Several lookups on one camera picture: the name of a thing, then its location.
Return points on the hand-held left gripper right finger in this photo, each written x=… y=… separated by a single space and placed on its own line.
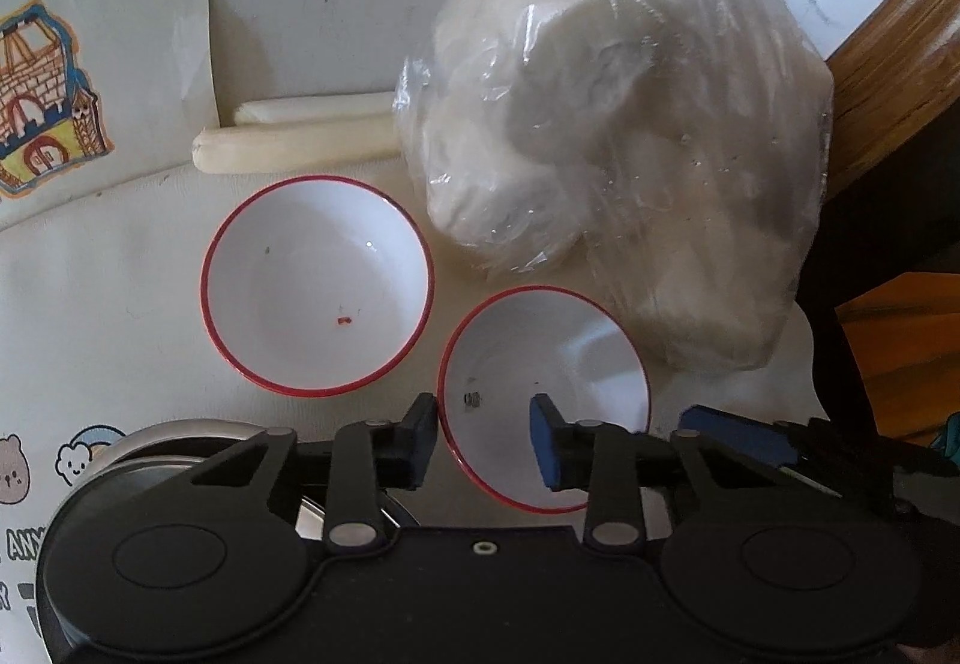
x=546 y=443

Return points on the coloured houses drawing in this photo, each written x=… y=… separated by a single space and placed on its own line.
x=45 y=72

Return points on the clear bag of white rolls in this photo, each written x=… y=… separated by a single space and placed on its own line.
x=600 y=147

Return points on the white bowl red rim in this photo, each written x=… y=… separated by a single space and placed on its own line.
x=540 y=349
x=315 y=289

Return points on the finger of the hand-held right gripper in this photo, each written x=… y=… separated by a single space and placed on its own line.
x=731 y=430

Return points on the white printed tablecloth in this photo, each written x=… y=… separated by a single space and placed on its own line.
x=112 y=304

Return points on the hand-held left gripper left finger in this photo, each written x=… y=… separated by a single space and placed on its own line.
x=420 y=443

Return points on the white rice cake stick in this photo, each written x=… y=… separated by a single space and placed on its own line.
x=315 y=108
x=292 y=147

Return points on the brown wooden frame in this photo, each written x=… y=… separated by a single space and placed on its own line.
x=892 y=57

